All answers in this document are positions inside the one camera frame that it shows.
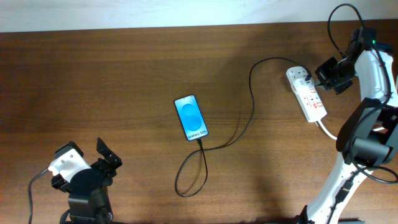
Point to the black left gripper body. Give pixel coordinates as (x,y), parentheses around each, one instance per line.
(107,170)

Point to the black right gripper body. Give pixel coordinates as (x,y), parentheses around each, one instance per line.
(334,74)

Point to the blue Galaxy smartphone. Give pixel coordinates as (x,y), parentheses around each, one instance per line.
(191,118)

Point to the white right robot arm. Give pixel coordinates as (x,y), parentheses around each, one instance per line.
(368,139)

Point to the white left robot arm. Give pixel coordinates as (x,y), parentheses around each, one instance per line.
(92,206)

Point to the white USB charger plug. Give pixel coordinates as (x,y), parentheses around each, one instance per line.
(301,84)

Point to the white power strip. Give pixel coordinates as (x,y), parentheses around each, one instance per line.
(309,100)

